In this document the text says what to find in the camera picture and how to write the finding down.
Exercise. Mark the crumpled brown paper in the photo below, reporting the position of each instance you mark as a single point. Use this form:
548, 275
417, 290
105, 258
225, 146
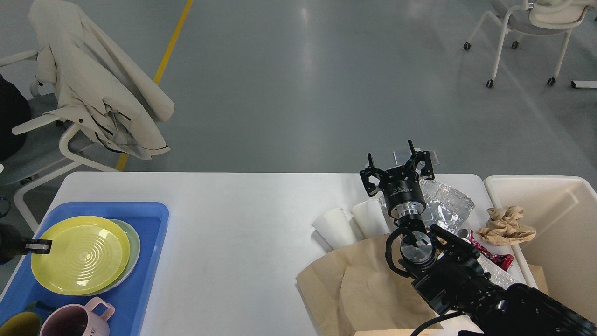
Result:
504, 227

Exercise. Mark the left white paper cup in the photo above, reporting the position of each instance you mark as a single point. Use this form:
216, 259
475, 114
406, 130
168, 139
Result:
335, 229

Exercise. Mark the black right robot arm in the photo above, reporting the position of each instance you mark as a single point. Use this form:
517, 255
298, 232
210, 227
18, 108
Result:
445, 270

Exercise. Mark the white paper cup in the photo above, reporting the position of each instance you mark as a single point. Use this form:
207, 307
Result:
370, 218
335, 229

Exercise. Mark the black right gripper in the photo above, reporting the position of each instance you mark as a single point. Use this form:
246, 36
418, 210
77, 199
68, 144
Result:
400, 185

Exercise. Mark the beige coat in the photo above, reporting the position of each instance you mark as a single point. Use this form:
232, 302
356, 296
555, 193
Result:
97, 85

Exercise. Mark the white chair background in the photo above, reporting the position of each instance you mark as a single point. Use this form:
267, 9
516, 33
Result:
533, 18

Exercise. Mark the white waste bin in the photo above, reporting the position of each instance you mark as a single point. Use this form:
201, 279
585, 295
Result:
563, 210

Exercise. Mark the crumpled foil bag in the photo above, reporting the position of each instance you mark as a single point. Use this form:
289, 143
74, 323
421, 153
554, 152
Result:
446, 207
498, 275

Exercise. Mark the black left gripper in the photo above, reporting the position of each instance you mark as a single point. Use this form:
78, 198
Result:
12, 244

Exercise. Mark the person in dark clothes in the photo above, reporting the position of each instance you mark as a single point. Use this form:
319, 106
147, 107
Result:
14, 110

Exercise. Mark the red snack wrapper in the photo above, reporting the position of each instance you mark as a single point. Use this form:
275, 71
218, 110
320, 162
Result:
503, 261

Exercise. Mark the brown paper bag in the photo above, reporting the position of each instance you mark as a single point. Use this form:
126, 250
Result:
352, 289

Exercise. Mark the pink mug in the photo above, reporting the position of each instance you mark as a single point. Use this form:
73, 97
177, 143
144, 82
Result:
90, 319

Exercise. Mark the right white paper cup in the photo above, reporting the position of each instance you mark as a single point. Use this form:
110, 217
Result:
370, 218

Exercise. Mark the yellow plastic plate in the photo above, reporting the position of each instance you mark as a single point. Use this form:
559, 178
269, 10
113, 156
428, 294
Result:
87, 254

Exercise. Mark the pale green plate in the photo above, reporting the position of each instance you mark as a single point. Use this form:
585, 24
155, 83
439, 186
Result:
135, 249

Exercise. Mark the dark green mug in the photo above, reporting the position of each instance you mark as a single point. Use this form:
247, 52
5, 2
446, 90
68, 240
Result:
27, 322

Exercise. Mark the blue plastic tray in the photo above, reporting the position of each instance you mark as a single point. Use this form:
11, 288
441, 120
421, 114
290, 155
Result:
129, 298

